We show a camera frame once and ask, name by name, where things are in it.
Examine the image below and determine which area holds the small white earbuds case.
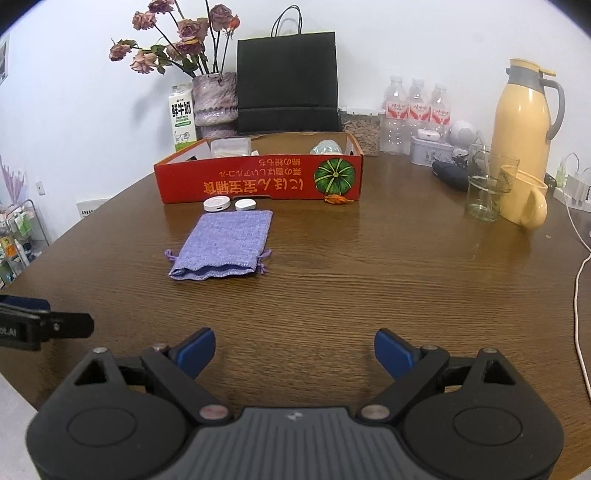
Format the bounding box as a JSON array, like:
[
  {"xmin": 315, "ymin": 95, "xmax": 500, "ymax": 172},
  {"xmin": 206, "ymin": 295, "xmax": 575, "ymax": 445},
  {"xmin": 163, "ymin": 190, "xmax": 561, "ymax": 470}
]
[{"xmin": 235, "ymin": 198, "xmax": 256, "ymax": 211}]

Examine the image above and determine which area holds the pale green iridescent wrap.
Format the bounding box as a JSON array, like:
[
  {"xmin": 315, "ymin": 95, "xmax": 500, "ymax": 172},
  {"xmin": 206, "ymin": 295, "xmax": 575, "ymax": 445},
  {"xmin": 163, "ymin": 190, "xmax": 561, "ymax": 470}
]
[{"xmin": 310, "ymin": 139, "xmax": 342, "ymax": 155}]

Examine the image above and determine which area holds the dried pink rose bouquet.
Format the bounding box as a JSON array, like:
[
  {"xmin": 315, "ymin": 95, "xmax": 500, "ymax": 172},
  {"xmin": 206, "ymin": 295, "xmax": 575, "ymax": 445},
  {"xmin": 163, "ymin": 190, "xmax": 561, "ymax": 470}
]
[{"xmin": 108, "ymin": 1, "xmax": 240, "ymax": 79}]

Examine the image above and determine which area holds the dark blue glasses case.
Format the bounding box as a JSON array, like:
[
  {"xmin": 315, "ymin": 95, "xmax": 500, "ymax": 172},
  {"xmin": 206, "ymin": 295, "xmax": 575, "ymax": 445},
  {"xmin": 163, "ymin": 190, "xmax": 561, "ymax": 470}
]
[{"xmin": 432, "ymin": 160, "xmax": 469, "ymax": 192}]

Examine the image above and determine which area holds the black paper shopping bag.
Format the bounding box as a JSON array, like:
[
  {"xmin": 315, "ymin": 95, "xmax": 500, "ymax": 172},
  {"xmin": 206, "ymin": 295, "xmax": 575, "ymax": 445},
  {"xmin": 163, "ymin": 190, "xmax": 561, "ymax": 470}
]
[{"xmin": 236, "ymin": 17, "xmax": 342, "ymax": 135}]

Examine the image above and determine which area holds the white charging cable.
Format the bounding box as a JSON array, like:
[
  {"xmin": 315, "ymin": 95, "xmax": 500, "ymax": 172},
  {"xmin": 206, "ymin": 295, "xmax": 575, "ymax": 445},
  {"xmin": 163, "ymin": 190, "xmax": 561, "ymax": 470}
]
[{"xmin": 556, "ymin": 154, "xmax": 591, "ymax": 402}]

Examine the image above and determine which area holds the white round speaker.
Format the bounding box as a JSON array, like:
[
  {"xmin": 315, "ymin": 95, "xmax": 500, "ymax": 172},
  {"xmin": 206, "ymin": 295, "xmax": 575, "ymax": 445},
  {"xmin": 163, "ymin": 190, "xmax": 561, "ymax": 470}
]
[{"xmin": 448, "ymin": 120, "xmax": 478, "ymax": 155}]

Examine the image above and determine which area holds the yellow ceramic mug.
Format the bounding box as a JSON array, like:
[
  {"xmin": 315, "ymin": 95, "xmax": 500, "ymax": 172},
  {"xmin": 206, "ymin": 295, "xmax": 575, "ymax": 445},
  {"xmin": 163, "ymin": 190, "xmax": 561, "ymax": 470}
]
[{"xmin": 499, "ymin": 165, "xmax": 548, "ymax": 230}]

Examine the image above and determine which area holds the yellow thermos jug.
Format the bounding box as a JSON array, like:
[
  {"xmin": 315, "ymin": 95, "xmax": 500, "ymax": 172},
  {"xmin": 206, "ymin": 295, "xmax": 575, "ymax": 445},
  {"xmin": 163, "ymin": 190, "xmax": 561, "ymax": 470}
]
[{"xmin": 491, "ymin": 58, "xmax": 566, "ymax": 180}]

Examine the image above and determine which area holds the orange cardboard fruit box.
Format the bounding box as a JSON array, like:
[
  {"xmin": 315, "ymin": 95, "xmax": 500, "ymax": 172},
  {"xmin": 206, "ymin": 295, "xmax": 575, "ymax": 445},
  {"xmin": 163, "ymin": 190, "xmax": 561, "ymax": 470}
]
[{"xmin": 154, "ymin": 132, "xmax": 365, "ymax": 204}]

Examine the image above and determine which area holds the purple drawstring pouch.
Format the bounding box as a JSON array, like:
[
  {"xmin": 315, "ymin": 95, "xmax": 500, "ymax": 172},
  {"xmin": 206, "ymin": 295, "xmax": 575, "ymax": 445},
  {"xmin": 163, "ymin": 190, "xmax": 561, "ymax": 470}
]
[{"xmin": 165, "ymin": 210, "xmax": 273, "ymax": 281}]

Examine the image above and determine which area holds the clear glass cup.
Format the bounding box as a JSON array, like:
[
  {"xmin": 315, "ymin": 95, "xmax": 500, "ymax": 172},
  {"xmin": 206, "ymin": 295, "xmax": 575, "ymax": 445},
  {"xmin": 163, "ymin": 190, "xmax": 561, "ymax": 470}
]
[{"xmin": 465, "ymin": 144, "xmax": 520, "ymax": 223}]

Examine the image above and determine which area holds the clear grain storage container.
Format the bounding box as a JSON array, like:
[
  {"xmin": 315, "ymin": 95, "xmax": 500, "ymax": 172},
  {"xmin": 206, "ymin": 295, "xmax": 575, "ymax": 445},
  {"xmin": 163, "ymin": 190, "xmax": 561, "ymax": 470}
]
[{"xmin": 339, "ymin": 107, "xmax": 383, "ymax": 157}]

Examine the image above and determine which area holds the white tin box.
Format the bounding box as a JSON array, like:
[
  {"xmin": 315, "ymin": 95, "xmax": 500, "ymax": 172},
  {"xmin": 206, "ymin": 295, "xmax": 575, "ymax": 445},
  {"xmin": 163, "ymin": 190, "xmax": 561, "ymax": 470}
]
[{"xmin": 410, "ymin": 135, "xmax": 454, "ymax": 167}]

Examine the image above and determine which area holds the metal wire shelf rack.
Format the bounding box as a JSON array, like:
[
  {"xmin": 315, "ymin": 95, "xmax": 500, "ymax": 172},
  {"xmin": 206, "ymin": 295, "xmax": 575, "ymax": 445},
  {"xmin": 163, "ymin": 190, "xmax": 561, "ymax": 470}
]
[{"xmin": 0, "ymin": 199, "xmax": 50, "ymax": 289}]

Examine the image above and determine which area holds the middle water bottle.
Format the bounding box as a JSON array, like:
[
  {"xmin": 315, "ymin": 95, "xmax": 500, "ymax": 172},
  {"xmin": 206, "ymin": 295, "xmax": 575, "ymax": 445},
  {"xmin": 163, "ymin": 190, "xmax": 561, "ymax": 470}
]
[{"xmin": 407, "ymin": 79, "xmax": 431, "ymax": 137}]

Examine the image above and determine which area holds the white round container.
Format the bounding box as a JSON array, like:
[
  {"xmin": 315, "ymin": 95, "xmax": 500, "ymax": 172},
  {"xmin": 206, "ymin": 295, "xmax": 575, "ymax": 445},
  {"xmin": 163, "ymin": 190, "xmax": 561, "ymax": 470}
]
[{"xmin": 202, "ymin": 195, "xmax": 231, "ymax": 213}]

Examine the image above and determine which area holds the white wet wipes pack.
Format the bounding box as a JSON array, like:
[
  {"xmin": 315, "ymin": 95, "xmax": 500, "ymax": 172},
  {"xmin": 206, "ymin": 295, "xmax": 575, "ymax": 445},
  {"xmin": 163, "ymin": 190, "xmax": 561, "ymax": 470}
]
[{"xmin": 211, "ymin": 137, "xmax": 252, "ymax": 158}]

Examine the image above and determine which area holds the purple textured vase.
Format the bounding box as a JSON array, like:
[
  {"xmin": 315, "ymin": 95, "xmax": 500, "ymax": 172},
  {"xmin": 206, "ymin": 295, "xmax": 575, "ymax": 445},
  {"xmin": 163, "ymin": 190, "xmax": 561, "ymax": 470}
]
[{"xmin": 192, "ymin": 72, "xmax": 238, "ymax": 139}]

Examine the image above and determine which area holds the green white milk carton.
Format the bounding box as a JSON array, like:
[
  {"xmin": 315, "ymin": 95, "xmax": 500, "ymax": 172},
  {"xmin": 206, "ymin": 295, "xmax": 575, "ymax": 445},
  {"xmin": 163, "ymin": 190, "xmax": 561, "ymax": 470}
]
[{"xmin": 168, "ymin": 84, "xmax": 197, "ymax": 151}]

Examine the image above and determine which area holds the right water bottle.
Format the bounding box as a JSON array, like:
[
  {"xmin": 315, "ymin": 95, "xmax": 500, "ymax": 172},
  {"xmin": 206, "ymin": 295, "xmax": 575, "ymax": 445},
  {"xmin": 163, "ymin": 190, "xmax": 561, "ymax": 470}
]
[{"xmin": 429, "ymin": 83, "xmax": 451, "ymax": 138}]

